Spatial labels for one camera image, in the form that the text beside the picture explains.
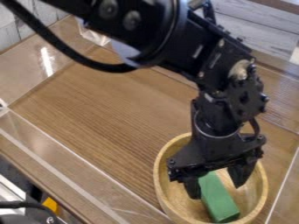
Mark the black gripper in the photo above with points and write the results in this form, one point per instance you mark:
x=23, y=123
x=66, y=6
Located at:
x=226, y=142

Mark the green rectangular block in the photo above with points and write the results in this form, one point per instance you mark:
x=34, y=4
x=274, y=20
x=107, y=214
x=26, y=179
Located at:
x=217, y=199

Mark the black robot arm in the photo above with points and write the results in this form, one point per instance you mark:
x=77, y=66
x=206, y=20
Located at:
x=162, y=33

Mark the brown wooden bowl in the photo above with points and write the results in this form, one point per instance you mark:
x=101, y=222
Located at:
x=190, y=211

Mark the yellow tag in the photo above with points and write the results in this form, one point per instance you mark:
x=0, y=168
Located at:
x=51, y=204

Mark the clear acrylic tray wall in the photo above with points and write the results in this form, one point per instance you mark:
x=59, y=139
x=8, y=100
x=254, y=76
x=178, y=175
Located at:
x=70, y=195

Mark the clear acrylic corner bracket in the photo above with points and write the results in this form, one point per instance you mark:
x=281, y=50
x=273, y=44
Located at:
x=93, y=36

